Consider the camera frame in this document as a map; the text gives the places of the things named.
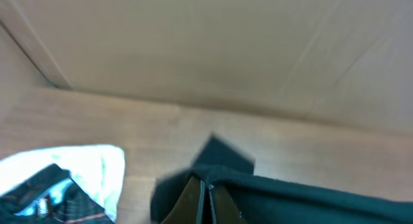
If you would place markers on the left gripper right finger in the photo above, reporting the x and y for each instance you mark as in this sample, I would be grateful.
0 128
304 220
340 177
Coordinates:
224 209

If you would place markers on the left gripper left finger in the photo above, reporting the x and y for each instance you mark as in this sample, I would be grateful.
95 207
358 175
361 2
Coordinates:
188 208

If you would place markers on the black shirt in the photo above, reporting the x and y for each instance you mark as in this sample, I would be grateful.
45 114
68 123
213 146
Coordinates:
270 201

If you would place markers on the beige folded garment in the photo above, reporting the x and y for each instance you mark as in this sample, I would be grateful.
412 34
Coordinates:
98 169

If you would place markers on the black patterned shorts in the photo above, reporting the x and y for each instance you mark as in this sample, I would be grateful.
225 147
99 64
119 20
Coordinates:
50 196

